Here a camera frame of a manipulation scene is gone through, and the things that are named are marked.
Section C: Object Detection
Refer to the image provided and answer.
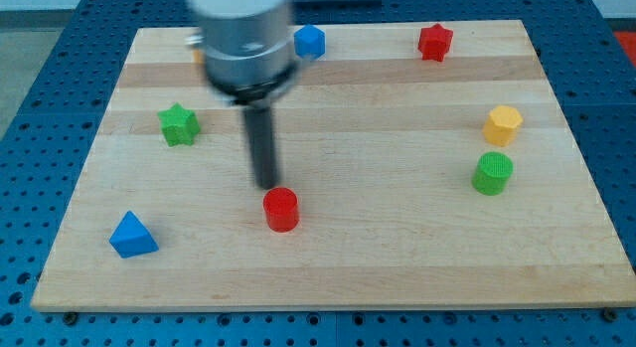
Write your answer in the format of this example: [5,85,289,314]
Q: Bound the yellow hexagon block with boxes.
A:
[482,105,524,147]

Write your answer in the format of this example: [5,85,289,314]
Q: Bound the red cylinder block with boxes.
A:
[262,187,300,233]

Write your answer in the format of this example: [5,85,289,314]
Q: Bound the red star block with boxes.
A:
[417,23,454,62]

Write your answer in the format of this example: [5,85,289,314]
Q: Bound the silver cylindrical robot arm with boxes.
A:
[186,0,299,189]

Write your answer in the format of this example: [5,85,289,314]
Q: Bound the yellow block behind arm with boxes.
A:
[192,49,205,65]

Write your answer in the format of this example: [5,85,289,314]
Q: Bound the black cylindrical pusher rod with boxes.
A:
[242,105,279,190]

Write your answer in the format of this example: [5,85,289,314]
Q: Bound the wooden board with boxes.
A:
[31,20,635,312]

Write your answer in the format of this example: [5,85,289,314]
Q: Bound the green cylinder block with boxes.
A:
[471,151,514,196]

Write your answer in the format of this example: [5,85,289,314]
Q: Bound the green star block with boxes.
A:
[157,103,201,146]

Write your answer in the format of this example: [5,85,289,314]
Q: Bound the blue pentagon block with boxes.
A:
[294,25,326,59]

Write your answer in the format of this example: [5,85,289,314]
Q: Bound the blue triangle block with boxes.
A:
[108,211,159,259]

